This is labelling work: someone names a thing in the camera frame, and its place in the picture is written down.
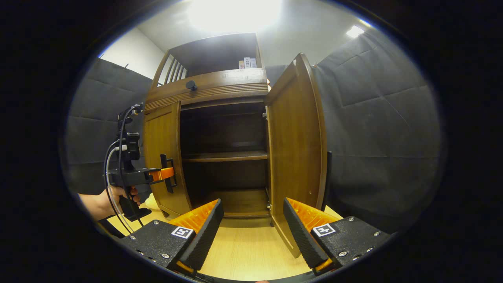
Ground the black backdrop cloth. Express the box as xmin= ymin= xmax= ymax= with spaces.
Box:
xmin=65 ymin=58 xmax=154 ymax=197
xmin=267 ymin=28 xmax=445 ymax=233

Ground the black cable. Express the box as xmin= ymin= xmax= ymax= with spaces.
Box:
xmin=116 ymin=104 xmax=144 ymax=228

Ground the wooden shoe cabinet door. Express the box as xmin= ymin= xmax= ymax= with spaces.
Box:
xmin=264 ymin=53 xmax=328 ymax=259
xmin=143 ymin=101 xmax=193 ymax=217

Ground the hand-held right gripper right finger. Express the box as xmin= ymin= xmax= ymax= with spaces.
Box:
xmin=283 ymin=197 xmax=389 ymax=276

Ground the wooden double-door shoe cabinet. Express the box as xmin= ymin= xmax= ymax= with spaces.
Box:
xmin=142 ymin=33 xmax=333 ymax=259

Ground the cream soft toy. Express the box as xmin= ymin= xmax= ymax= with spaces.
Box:
xmin=144 ymin=193 xmax=162 ymax=211

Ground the wooden cabinet shelf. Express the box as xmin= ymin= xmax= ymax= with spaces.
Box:
xmin=182 ymin=151 xmax=268 ymax=163

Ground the black door handle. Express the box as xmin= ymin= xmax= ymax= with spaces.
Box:
xmin=321 ymin=151 xmax=333 ymax=211
xmin=160 ymin=154 xmax=177 ymax=194

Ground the wooden cabinet drawer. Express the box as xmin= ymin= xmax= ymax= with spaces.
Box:
xmin=143 ymin=68 xmax=270 ymax=115

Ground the large ceiling light panel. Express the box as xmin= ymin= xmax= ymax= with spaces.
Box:
xmin=188 ymin=0 xmax=283 ymax=34

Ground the grey cable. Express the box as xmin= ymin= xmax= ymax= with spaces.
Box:
xmin=103 ymin=145 xmax=136 ymax=235

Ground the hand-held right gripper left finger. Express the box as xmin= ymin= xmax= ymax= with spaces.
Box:
xmin=120 ymin=198 xmax=224 ymax=276

